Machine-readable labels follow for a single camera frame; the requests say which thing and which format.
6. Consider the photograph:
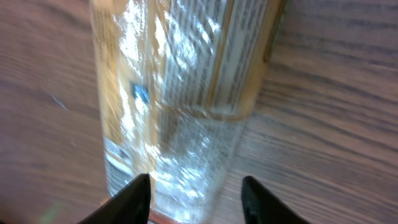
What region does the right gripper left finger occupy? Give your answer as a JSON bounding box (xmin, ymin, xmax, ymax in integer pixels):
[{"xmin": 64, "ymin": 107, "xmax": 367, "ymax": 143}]
[{"xmin": 78, "ymin": 174, "xmax": 151, "ymax": 224}]

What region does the orange noodle package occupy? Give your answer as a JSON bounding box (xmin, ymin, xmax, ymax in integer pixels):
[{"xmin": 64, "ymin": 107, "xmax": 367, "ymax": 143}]
[{"xmin": 90, "ymin": 0, "xmax": 286, "ymax": 223}]

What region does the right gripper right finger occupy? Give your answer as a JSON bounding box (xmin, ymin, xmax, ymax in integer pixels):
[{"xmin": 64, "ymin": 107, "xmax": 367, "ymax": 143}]
[{"xmin": 241, "ymin": 176, "xmax": 309, "ymax": 224}]

